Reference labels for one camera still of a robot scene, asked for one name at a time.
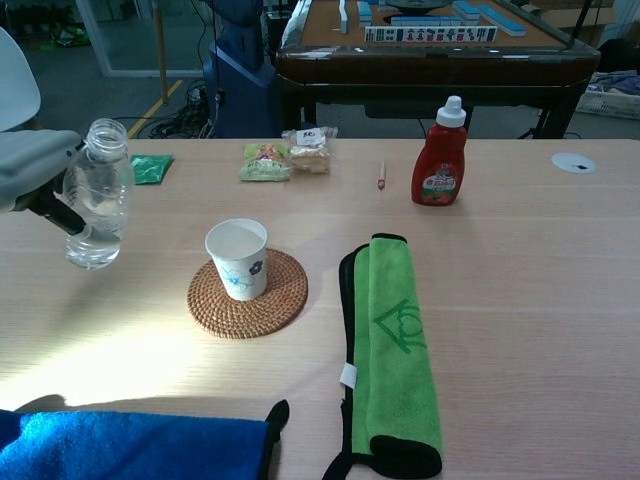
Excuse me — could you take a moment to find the red ketchup squeeze bottle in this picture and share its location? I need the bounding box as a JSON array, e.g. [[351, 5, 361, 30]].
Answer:
[[411, 95, 469, 207]]

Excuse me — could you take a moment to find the white flower-print paper cup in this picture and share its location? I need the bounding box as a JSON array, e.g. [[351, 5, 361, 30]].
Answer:
[[204, 218, 270, 302]]

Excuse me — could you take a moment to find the green microfiber towel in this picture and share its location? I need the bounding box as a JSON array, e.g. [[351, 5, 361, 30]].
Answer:
[[322, 232, 445, 480]]

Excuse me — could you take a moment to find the blue machine base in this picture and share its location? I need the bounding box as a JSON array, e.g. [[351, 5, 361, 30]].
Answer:
[[202, 0, 281, 139]]

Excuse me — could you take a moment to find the round woven rattan coaster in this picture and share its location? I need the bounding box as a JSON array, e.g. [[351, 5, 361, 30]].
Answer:
[[186, 248, 309, 340]]

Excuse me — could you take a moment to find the brown mahjong table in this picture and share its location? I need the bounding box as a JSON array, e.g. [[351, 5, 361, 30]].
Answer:
[[275, 0, 602, 140]]

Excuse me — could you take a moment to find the transparent plastic water bottle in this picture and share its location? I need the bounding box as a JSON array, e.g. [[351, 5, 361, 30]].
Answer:
[[61, 118, 136, 271]]

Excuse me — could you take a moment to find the white chair with wooden legs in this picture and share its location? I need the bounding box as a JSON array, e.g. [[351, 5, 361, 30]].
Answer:
[[0, 25, 42, 134]]

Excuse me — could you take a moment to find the black floor cable bundle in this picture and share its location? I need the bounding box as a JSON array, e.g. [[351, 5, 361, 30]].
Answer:
[[127, 79, 221, 139]]

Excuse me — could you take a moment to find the face-up mahjong tile row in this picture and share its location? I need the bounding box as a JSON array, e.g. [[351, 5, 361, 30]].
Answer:
[[364, 25, 499, 44]]

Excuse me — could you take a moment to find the wooden pole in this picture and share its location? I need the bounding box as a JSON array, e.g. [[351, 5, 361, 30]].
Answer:
[[154, 0, 169, 105]]

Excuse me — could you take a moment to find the dark green sachet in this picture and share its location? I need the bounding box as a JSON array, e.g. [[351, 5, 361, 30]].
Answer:
[[129, 153, 175, 186]]

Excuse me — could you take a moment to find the clear bag of crackers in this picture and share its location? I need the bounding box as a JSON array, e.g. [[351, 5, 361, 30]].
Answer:
[[281, 126, 339, 175]]

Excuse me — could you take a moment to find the blue microfiber towel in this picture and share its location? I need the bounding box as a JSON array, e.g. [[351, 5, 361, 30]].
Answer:
[[0, 398, 291, 480]]

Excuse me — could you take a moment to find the white round cable grommet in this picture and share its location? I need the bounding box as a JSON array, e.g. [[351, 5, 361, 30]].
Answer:
[[551, 152, 599, 175]]

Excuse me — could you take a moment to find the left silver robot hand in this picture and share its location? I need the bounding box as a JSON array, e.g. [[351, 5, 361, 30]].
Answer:
[[0, 128, 94, 237]]

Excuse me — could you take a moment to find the white plastic crate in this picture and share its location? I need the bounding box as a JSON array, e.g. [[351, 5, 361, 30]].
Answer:
[[574, 74, 640, 120]]

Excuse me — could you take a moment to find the light green snack bag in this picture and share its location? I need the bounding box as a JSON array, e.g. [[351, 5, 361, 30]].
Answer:
[[239, 142, 293, 183]]

